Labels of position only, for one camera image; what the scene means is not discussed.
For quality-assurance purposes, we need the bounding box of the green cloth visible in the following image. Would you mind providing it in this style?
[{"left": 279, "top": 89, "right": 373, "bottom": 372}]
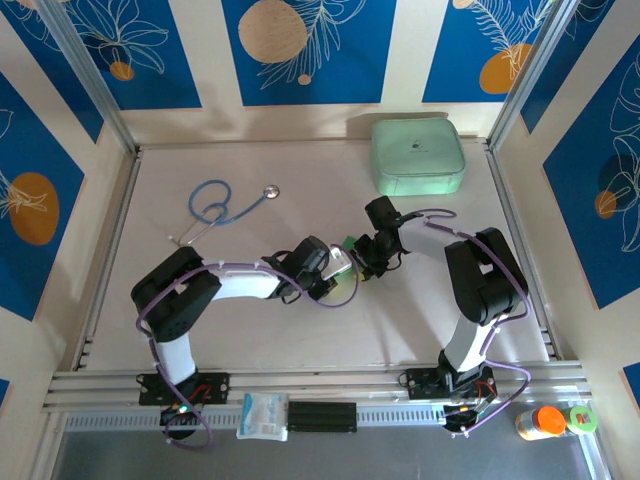
[{"left": 329, "top": 233, "right": 362, "bottom": 304}]

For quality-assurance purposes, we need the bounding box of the aluminium mounting rail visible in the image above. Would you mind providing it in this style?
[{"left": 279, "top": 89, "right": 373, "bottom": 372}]
[{"left": 42, "top": 360, "right": 594, "bottom": 412}]

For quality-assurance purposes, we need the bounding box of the blue stethoscope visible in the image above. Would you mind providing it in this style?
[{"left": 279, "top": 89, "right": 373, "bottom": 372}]
[{"left": 167, "top": 180, "right": 282, "bottom": 247}]

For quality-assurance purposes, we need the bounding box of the small green round container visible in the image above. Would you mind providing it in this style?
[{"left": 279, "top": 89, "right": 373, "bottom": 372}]
[{"left": 567, "top": 404, "right": 600, "bottom": 435}]

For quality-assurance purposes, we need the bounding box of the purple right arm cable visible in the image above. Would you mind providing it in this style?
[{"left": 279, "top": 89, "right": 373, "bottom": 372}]
[{"left": 422, "top": 209, "right": 532, "bottom": 439}]

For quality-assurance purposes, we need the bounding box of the black rectangular block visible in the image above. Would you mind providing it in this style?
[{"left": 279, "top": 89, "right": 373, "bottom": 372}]
[{"left": 287, "top": 401, "right": 359, "bottom": 434}]

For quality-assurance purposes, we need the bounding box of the aluminium frame post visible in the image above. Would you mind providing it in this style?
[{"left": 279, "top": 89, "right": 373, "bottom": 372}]
[
  {"left": 486, "top": 0, "right": 592, "bottom": 152},
  {"left": 35, "top": 0, "right": 142, "bottom": 157}
]

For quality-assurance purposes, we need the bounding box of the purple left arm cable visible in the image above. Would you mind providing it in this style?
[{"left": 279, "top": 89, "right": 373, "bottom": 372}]
[{"left": 135, "top": 261, "right": 362, "bottom": 450}]

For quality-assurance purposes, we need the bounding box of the blue floral wall panel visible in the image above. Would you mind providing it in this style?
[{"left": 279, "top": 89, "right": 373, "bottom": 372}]
[
  {"left": 0, "top": 69, "right": 86, "bottom": 322},
  {"left": 519, "top": 0, "right": 619, "bottom": 135},
  {"left": 62, "top": 0, "right": 204, "bottom": 111},
  {"left": 0, "top": 9, "right": 105, "bottom": 145},
  {"left": 221, "top": 0, "right": 399, "bottom": 107},
  {"left": 422, "top": 0, "right": 557, "bottom": 105},
  {"left": 542, "top": 34, "right": 640, "bottom": 311}
]

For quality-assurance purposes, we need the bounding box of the white blue tissue packet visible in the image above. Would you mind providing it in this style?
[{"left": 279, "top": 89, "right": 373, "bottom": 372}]
[{"left": 236, "top": 392, "right": 291, "bottom": 442}]

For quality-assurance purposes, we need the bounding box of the clear jar orange lid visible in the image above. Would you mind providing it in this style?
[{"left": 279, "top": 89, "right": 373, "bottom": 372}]
[{"left": 515, "top": 405, "right": 569, "bottom": 442}]

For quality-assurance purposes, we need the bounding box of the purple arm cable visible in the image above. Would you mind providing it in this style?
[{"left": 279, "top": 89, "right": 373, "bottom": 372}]
[
  {"left": 135, "top": 261, "right": 362, "bottom": 450},
  {"left": 422, "top": 209, "right": 532, "bottom": 439}
]

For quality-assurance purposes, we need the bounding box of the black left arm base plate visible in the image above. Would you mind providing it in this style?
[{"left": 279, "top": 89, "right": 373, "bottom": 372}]
[{"left": 138, "top": 372, "right": 231, "bottom": 407}]

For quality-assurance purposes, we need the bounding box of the grey slotted cable duct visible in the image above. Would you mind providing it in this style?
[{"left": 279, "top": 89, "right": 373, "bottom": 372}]
[{"left": 63, "top": 404, "right": 451, "bottom": 432}]

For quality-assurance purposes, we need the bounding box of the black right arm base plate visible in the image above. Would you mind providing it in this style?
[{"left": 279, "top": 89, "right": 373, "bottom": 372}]
[{"left": 405, "top": 367, "right": 499, "bottom": 402}]

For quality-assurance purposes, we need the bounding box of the mint green zip case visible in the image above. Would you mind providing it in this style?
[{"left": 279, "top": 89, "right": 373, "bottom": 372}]
[{"left": 369, "top": 118, "right": 469, "bottom": 198}]

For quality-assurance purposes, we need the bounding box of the aluminium side rail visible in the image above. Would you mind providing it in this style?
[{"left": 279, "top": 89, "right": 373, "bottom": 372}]
[
  {"left": 72, "top": 147, "right": 144, "bottom": 372},
  {"left": 483, "top": 140, "right": 565, "bottom": 362}
]

